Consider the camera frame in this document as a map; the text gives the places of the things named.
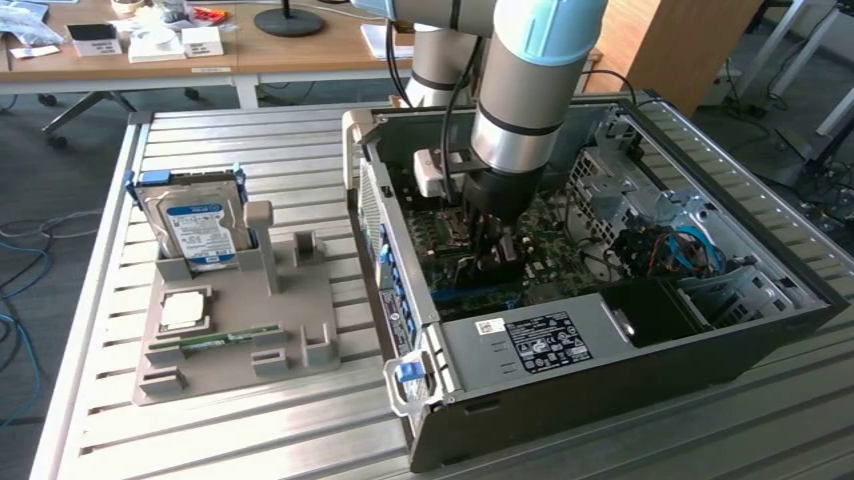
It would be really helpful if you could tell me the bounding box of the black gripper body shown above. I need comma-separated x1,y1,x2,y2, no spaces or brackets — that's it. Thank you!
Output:
464,167,545,224

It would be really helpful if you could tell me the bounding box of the Nvidia graphics card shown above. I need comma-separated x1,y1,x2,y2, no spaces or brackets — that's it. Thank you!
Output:
425,252,525,292

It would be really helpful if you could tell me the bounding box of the CPU socket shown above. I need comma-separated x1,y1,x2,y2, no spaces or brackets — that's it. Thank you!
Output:
436,207,479,246

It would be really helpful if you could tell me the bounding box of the green motherboard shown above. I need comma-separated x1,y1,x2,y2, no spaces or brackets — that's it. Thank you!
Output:
399,179,601,321

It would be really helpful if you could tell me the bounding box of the blue expansion slot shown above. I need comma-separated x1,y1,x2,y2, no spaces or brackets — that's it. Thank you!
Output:
431,285,499,302

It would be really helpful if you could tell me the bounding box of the grey power supply unit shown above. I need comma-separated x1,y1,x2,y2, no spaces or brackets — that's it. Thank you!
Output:
436,292,635,392

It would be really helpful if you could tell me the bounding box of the white paper stack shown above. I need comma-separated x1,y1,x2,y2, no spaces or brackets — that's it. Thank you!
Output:
359,22,416,60

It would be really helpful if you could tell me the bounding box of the metal disk bay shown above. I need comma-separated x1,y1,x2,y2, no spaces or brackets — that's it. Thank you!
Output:
676,264,799,331

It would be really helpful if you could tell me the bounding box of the wooden desk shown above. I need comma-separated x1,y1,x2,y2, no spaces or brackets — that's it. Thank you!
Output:
236,0,604,86
0,0,241,96

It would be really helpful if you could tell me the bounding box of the black open PC case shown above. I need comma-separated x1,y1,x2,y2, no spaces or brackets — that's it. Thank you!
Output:
340,89,852,474

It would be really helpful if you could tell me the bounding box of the grey parts rack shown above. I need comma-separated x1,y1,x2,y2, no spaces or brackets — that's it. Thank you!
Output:
132,199,345,407

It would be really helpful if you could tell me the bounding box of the black lamp base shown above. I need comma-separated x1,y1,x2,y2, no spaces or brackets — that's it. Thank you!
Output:
252,0,325,37

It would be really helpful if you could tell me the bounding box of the hard disk with blue caddy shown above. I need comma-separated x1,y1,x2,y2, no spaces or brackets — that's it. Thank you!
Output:
125,167,259,274

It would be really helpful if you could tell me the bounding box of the silver CPU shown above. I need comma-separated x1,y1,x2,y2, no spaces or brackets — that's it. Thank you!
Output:
158,292,212,331

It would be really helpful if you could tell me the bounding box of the small white box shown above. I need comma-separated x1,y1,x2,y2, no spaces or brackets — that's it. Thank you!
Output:
180,25,222,59

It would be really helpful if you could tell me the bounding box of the flat white box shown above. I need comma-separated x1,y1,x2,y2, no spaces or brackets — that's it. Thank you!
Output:
126,27,186,64

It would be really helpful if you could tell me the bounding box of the black desk leg with castors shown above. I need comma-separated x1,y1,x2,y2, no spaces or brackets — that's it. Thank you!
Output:
38,89,138,149

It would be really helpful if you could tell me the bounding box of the white box with black top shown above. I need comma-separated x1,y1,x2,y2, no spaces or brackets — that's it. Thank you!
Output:
65,23,125,57

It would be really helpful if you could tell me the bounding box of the white paper label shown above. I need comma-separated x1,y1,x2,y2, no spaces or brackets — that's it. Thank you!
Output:
9,44,61,60

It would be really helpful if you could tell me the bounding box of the clear plastic bag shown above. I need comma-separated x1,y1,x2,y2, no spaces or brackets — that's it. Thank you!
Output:
0,0,65,49

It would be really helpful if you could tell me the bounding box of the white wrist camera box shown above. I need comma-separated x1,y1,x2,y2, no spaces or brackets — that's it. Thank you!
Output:
411,147,468,200

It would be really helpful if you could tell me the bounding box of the red wire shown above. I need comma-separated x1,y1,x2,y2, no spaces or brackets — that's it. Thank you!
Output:
649,232,671,276

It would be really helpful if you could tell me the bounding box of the black power cable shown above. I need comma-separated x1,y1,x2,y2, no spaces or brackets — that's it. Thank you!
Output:
579,70,668,109

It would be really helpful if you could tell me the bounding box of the blue SATA wire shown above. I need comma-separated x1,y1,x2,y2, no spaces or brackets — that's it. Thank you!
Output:
666,225,728,277

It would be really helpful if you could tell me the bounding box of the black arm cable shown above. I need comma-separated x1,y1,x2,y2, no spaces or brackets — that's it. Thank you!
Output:
380,0,485,204

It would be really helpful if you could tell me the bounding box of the white table frame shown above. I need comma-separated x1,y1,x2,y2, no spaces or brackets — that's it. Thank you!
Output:
732,0,854,136

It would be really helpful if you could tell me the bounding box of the blue floor cable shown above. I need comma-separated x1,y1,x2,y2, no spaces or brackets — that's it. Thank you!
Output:
0,239,48,429

